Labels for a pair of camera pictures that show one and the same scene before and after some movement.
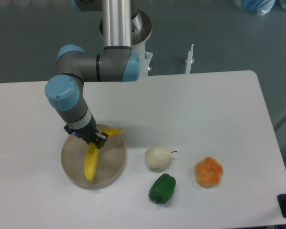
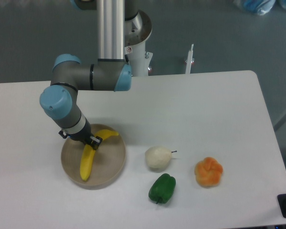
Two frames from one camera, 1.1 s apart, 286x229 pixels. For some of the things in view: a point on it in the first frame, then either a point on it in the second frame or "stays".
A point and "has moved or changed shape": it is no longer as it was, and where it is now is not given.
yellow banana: x=92 y=152 has moved or changed shape
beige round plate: x=110 y=166 stays
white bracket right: x=189 y=60 stays
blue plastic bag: x=262 y=7 stays
